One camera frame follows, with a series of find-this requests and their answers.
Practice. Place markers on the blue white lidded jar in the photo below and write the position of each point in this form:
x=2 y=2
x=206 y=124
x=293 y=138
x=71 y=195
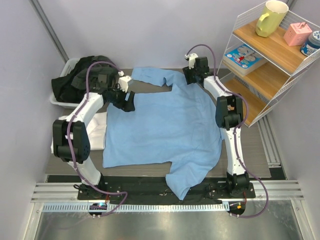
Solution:
x=312 y=44

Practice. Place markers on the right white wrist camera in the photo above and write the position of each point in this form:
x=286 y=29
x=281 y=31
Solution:
x=191 y=58

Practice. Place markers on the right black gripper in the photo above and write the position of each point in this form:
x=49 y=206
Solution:
x=187 y=72

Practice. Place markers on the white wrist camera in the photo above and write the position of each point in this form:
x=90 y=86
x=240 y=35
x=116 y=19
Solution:
x=191 y=58
x=124 y=81

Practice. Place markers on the black dark clothes pile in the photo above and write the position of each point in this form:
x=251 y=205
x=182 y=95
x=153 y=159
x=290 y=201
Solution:
x=72 y=87

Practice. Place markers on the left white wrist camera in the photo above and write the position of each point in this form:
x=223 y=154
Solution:
x=124 y=81

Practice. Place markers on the white wire wooden shelf rack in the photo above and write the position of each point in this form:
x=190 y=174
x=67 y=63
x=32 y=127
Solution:
x=285 y=65

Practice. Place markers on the light blue long sleeve shirt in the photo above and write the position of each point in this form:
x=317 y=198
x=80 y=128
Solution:
x=176 y=126

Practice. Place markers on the aluminium slotted cable rail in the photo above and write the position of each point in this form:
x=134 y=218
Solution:
x=69 y=207

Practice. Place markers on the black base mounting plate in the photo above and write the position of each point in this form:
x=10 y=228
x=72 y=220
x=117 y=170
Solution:
x=155 y=191

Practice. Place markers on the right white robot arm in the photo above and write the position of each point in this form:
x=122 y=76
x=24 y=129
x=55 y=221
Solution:
x=228 y=116

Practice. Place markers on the blue white tissue pack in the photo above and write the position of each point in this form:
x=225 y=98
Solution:
x=243 y=59

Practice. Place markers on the yellow green ceramic mug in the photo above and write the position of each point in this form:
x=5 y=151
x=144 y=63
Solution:
x=272 y=15

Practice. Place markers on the pink cube power adapter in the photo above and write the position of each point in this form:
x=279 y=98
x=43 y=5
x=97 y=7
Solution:
x=297 y=33

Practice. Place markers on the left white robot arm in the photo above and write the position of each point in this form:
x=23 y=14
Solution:
x=70 y=140

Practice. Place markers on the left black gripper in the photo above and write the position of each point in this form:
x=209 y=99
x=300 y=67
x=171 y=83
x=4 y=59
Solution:
x=127 y=106

